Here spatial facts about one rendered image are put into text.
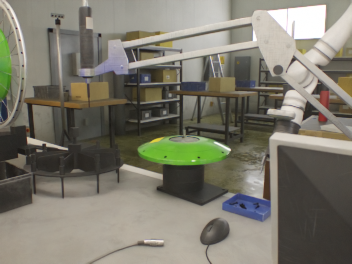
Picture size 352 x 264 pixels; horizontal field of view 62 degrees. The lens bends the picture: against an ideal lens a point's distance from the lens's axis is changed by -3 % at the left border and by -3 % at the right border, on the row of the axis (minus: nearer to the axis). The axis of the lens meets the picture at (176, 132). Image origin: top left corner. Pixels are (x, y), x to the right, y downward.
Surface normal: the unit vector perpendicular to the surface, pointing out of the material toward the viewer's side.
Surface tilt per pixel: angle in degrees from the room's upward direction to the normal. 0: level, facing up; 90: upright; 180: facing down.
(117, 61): 90
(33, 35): 90
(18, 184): 93
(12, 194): 93
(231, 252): 0
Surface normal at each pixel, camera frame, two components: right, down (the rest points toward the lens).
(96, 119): 0.78, 0.12
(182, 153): -0.03, -0.83
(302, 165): -0.59, -0.15
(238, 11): -0.63, 0.15
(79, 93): -0.39, 0.18
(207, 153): 0.20, -0.83
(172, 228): 0.00, -0.98
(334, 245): -0.86, 0.29
